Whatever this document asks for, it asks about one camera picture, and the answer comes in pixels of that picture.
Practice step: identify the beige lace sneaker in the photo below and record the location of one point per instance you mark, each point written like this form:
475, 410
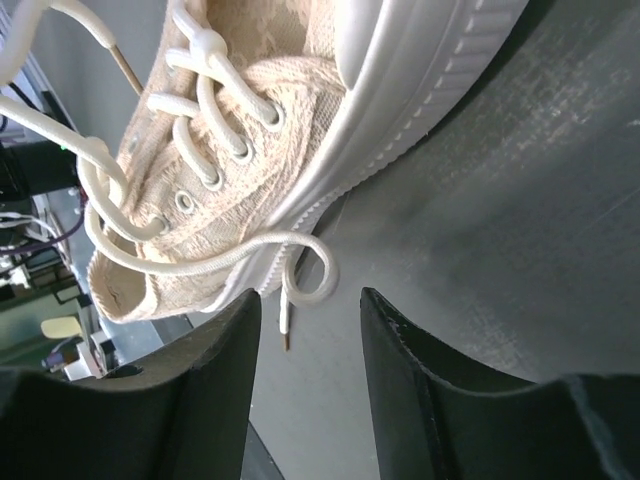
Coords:
404, 65

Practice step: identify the white shoelace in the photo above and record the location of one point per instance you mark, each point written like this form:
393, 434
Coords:
238, 102

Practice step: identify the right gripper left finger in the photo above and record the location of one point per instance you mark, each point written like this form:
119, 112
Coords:
181, 412

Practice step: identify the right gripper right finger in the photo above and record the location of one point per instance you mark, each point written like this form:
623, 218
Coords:
439, 414

